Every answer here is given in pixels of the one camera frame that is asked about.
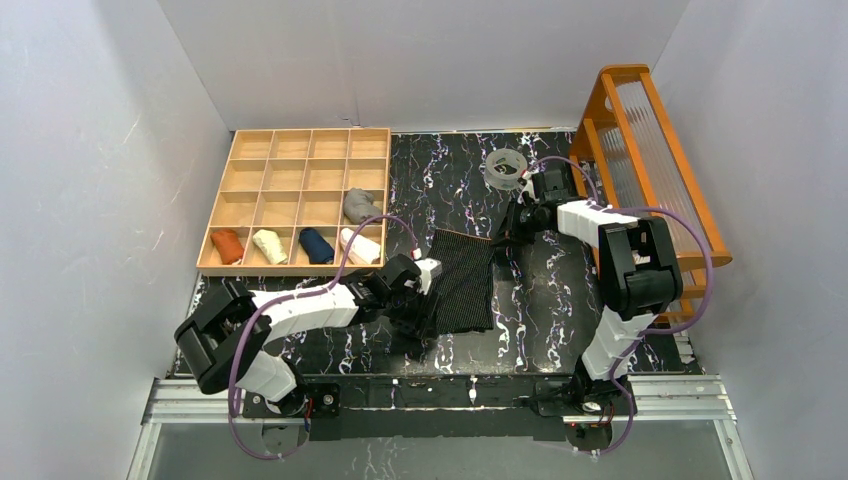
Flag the clear tape roll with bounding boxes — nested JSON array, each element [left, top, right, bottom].
[[484, 148, 528, 191]]

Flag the rolled cream underwear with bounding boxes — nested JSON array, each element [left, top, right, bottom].
[[252, 229, 288, 265]]

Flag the grey beige underwear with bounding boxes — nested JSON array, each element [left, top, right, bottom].
[[342, 188, 382, 224]]

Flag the black striped underwear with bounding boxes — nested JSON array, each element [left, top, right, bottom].
[[428, 229, 494, 335]]

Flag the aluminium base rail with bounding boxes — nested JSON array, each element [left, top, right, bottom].
[[128, 374, 753, 479]]

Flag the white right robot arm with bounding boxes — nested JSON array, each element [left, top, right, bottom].
[[493, 167, 683, 412]]

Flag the orange wooden rack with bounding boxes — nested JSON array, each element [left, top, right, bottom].
[[569, 64, 733, 325]]

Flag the rolled white underwear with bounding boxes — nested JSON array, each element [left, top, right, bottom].
[[340, 228, 382, 265]]

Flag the rolled blue underwear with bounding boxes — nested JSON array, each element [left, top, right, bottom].
[[298, 227, 335, 265]]

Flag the wooden compartment tray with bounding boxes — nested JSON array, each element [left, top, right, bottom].
[[197, 128, 391, 277]]

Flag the rolled orange underwear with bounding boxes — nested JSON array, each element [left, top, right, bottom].
[[210, 228, 245, 265]]

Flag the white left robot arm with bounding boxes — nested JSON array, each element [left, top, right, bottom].
[[174, 255, 442, 417]]

